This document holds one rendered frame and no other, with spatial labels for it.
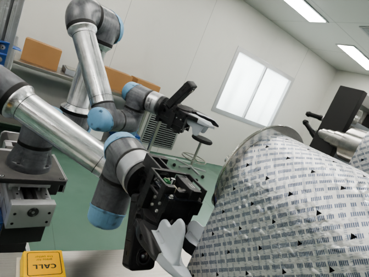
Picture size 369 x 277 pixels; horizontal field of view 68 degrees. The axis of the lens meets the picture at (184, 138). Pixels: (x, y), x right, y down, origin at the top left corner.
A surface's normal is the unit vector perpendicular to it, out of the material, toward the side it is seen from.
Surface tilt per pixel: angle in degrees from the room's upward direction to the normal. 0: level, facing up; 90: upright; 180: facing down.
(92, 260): 0
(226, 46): 90
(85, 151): 71
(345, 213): 60
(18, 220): 90
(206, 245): 90
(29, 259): 0
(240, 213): 90
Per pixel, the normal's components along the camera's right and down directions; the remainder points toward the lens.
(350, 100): -0.80, -0.21
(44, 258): 0.37, -0.91
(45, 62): 0.42, 0.36
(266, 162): -0.50, -0.63
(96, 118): -0.40, 0.04
